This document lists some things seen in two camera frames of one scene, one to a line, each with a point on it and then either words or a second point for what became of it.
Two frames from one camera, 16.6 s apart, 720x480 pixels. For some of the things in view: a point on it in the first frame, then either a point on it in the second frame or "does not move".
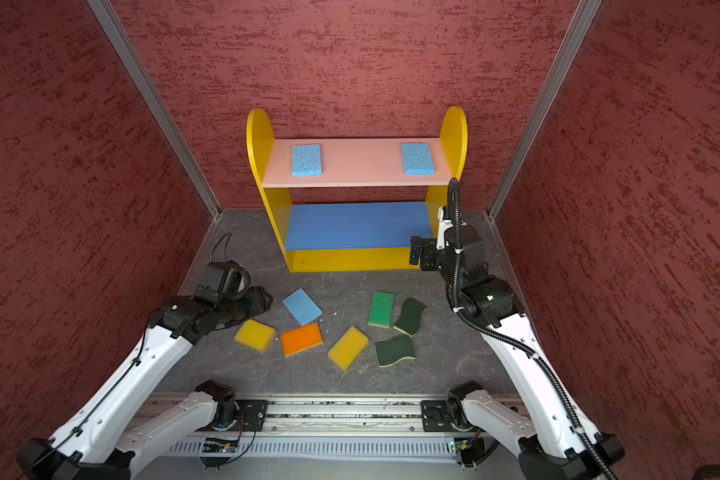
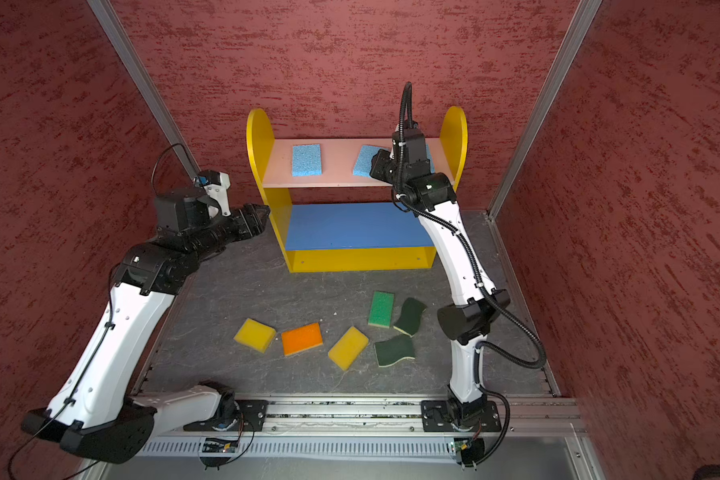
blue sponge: [302, 307] to [363, 162]
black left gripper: [257, 296] to [248, 220]
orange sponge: [300, 338] does not move
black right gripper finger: [415, 253] to [380, 168]
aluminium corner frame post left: [112, 28] does not move
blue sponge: [306, 160] does not move
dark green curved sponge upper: [410, 317] does not move
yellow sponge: [256, 335] does not move
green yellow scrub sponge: [381, 309] does not move
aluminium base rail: [333, 437] does not move
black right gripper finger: [417, 241] to [381, 158]
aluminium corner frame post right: [586, 13] does not move
